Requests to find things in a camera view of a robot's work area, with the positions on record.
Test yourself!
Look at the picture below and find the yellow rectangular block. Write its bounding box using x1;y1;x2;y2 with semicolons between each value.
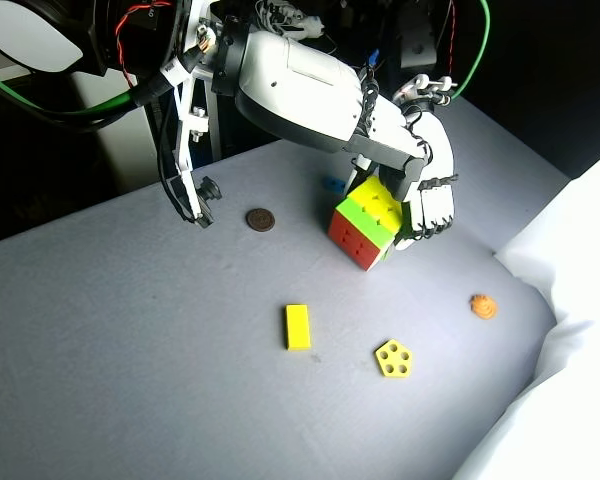
284;303;313;352

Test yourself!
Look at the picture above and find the white backdrop cloth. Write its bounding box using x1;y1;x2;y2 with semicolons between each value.
452;144;600;480

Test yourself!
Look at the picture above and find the colourful puzzle cube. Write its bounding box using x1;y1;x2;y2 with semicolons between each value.
328;174;406;272

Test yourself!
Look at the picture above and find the green cable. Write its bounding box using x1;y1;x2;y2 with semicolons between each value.
0;64;136;119
452;0;492;101

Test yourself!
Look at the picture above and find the black camera cable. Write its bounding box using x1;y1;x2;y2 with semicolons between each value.
0;74;186;135

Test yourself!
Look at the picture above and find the brown round cookie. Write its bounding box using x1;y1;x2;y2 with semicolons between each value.
245;207;276;233

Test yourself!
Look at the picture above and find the yellow pentagon block with holes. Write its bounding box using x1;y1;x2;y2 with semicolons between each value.
374;338;415;380

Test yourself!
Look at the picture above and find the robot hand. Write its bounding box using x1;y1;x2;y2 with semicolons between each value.
232;30;431;202
390;110;457;252

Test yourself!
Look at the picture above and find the orange swirl toy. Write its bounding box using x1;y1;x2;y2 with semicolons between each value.
468;293;500;320

